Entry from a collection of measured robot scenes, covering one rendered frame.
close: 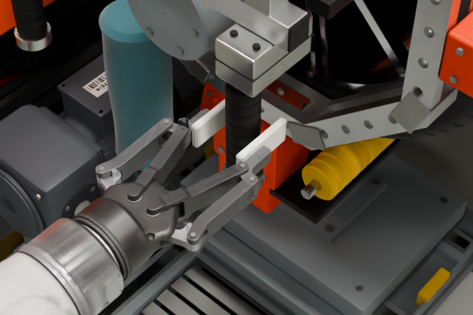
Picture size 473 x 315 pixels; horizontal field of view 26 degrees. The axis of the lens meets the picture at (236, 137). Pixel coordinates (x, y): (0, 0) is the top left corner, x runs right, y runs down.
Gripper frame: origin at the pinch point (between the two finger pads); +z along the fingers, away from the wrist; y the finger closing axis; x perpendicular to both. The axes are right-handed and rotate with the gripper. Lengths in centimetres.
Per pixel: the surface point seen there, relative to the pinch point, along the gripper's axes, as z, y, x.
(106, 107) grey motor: 17, -43, -40
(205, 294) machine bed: 22, -27, -82
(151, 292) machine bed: 13, -32, -76
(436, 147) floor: 81, -17, -83
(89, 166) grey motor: 9, -39, -44
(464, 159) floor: 82, -11, -83
